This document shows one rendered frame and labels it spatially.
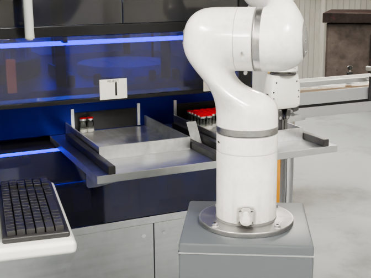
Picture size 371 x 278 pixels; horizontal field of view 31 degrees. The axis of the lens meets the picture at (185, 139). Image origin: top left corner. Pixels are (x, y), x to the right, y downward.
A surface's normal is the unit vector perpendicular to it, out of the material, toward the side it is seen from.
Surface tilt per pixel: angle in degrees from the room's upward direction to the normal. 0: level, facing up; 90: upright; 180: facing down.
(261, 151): 90
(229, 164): 90
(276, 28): 66
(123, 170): 0
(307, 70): 90
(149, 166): 0
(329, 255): 0
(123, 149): 90
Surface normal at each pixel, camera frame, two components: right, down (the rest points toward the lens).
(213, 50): -0.18, 0.32
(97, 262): 0.42, 0.21
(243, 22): -0.21, -0.34
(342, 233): -0.01, -0.97
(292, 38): 0.25, 0.07
